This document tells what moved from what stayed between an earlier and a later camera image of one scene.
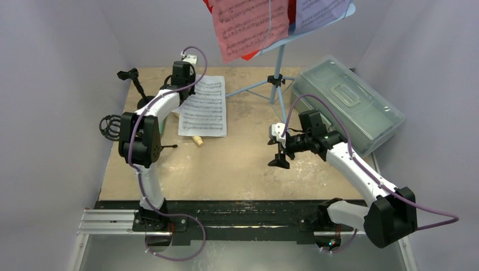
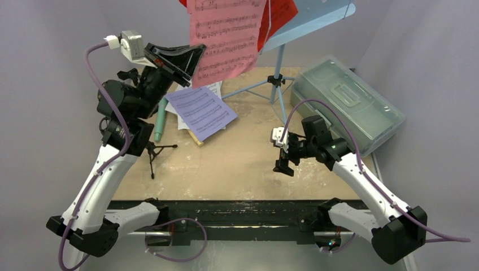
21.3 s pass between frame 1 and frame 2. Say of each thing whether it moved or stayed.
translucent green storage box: stayed
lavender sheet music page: moved
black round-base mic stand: stayed
